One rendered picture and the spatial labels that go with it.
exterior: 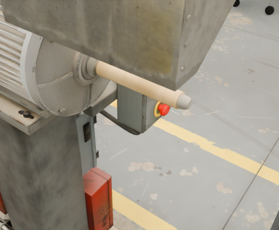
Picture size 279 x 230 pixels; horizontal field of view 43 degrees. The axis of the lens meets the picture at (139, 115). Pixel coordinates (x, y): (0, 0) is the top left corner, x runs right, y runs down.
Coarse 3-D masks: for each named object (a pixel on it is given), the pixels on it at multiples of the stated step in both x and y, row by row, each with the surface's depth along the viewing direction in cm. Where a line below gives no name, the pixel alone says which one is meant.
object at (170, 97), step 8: (104, 64) 68; (96, 72) 69; (104, 72) 68; (112, 72) 67; (120, 72) 66; (112, 80) 68; (120, 80) 66; (128, 80) 65; (136, 80) 64; (144, 80) 64; (136, 88) 65; (144, 88) 64; (152, 88) 63; (160, 88) 62; (152, 96) 63; (160, 96) 62; (168, 96) 61; (176, 96) 61; (168, 104) 62; (176, 104) 61
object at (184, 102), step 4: (180, 96) 61; (184, 96) 61; (188, 96) 61; (180, 100) 61; (184, 100) 60; (188, 100) 60; (180, 104) 61; (184, 104) 60; (188, 104) 60; (184, 108) 61; (188, 108) 61
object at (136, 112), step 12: (120, 84) 98; (120, 96) 101; (132, 96) 98; (144, 96) 96; (120, 108) 104; (132, 108) 100; (144, 108) 98; (156, 108) 103; (120, 120) 107; (132, 120) 103; (144, 120) 101; (156, 120) 107; (132, 132) 111
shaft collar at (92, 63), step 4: (88, 60) 69; (92, 60) 68; (96, 60) 68; (88, 64) 69; (92, 64) 68; (96, 64) 68; (88, 68) 69; (92, 68) 68; (88, 72) 70; (92, 72) 69; (96, 76) 70; (100, 76) 71
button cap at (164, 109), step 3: (159, 105) 104; (162, 105) 104; (165, 105) 103; (168, 105) 104; (159, 108) 104; (162, 108) 103; (165, 108) 103; (168, 108) 104; (162, 111) 103; (165, 111) 103; (168, 111) 105; (162, 114) 103; (165, 114) 104
